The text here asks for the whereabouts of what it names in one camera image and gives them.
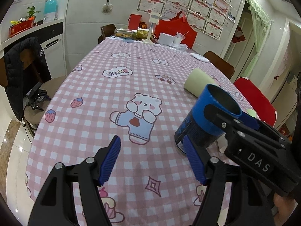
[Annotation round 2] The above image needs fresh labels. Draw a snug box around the blue black cup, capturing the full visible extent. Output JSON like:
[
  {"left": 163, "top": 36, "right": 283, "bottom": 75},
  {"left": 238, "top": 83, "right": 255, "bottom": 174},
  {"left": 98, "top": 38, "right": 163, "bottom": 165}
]
[{"left": 174, "top": 84, "right": 242, "bottom": 153}]

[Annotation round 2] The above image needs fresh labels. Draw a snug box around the light green paper cup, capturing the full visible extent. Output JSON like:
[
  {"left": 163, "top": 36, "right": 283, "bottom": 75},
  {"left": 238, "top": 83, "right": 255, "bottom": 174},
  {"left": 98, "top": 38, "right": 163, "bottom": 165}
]
[{"left": 246, "top": 109, "right": 258, "bottom": 118}]

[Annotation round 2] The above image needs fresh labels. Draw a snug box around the pale green cup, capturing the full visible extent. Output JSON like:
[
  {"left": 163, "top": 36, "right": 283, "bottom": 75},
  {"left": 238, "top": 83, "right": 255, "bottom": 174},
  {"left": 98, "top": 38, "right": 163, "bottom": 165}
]
[{"left": 184, "top": 68, "right": 220, "bottom": 98}]

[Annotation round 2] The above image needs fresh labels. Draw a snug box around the plastic cup with straw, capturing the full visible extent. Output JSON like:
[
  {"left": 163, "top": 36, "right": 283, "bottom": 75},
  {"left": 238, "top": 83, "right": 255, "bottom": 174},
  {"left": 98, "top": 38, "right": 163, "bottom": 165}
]
[{"left": 173, "top": 32, "right": 188, "bottom": 45}]

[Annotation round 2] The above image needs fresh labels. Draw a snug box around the person's hand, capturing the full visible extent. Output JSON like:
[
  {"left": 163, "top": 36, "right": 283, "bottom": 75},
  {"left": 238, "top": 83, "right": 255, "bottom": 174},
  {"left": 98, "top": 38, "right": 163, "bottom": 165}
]
[{"left": 274, "top": 193, "right": 300, "bottom": 226}]

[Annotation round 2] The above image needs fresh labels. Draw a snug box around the red covered chair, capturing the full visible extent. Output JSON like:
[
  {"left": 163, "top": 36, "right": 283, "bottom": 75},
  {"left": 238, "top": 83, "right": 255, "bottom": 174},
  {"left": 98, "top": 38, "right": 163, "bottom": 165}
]
[{"left": 234, "top": 77, "right": 277, "bottom": 127}]

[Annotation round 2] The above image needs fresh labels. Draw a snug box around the brown wooden chair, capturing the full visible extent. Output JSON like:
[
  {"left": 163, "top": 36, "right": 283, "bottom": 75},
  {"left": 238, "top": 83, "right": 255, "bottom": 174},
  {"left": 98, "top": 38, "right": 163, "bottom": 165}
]
[{"left": 204, "top": 51, "right": 235, "bottom": 79}]

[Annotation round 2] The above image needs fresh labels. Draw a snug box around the red door diamond decoration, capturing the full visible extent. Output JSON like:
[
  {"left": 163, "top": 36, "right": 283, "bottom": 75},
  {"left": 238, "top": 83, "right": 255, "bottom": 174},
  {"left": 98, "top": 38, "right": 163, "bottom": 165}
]
[{"left": 232, "top": 27, "right": 246, "bottom": 43}]

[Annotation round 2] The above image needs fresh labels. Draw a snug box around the pink checkered tablecloth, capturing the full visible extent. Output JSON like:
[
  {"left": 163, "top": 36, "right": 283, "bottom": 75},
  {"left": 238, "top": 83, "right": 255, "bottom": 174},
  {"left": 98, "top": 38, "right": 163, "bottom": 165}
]
[{"left": 26, "top": 38, "right": 252, "bottom": 225}]

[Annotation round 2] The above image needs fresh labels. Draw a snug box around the white box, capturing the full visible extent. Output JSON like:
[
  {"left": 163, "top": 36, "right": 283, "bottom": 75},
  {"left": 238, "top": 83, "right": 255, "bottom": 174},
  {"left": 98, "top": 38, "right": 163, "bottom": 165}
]
[{"left": 158, "top": 33, "right": 174, "bottom": 46}]

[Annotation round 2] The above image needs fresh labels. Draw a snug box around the green sheer curtain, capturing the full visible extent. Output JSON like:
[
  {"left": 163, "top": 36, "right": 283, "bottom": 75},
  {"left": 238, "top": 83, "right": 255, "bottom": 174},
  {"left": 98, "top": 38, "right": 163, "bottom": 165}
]
[{"left": 243, "top": 0, "right": 272, "bottom": 78}]

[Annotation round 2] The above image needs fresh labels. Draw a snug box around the white desk lamp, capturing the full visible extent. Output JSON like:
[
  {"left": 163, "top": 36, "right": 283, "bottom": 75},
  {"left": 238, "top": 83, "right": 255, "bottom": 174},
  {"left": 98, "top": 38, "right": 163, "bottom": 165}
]
[{"left": 142, "top": 12, "right": 160, "bottom": 44}]

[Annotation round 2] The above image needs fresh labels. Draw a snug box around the snack food tray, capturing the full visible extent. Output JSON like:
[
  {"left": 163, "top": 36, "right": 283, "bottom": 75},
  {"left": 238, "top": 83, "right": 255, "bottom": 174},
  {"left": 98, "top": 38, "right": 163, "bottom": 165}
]
[{"left": 113, "top": 29, "right": 136, "bottom": 39}]

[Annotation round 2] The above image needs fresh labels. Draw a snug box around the small red gift bag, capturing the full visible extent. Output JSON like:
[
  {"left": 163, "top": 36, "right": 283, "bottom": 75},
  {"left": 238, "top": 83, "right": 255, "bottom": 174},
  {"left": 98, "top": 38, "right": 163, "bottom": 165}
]
[{"left": 128, "top": 14, "right": 142, "bottom": 30}]

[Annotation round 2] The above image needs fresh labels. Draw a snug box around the brown chair far left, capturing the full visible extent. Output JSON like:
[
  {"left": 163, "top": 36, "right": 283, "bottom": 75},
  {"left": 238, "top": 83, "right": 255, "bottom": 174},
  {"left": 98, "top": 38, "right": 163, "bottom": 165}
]
[{"left": 98, "top": 24, "right": 116, "bottom": 44}]

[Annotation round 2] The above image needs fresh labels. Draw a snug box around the chair with black jacket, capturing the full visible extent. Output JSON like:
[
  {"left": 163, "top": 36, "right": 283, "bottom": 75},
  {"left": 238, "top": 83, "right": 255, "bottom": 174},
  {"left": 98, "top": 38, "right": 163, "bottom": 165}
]
[{"left": 1, "top": 37, "right": 66, "bottom": 136}]

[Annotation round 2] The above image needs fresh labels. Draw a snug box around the white black cabinet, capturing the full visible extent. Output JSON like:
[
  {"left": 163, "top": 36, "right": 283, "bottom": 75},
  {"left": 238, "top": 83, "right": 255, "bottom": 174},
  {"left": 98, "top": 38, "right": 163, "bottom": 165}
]
[{"left": 1, "top": 19, "right": 67, "bottom": 78}]

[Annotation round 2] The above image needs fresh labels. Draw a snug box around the red planter box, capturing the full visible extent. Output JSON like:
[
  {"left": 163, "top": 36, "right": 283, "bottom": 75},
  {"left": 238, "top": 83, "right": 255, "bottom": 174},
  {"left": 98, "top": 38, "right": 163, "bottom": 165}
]
[{"left": 9, "top": 18, "right": 34, "bottom": 38}]

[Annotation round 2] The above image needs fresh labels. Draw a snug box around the blue white humidifier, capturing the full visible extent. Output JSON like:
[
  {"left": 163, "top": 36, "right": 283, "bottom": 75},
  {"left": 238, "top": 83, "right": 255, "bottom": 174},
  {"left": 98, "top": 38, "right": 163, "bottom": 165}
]
[{"left": 43, "top": 0, "right": 58, "bottom": 22}]

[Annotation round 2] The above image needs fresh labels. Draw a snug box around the potted green plant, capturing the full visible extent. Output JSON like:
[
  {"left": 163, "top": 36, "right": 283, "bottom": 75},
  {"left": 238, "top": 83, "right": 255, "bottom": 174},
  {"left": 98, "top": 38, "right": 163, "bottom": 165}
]
[{"left": 26, "top": 6, "right": 41, "bottom": 20}]

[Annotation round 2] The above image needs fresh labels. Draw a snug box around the round wall hanging ornament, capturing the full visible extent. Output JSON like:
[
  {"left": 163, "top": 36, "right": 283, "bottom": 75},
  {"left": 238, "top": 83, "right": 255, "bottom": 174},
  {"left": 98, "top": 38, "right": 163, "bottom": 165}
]
[{"left": 102, "top": 0, "right": 113, "bottom": 14}]

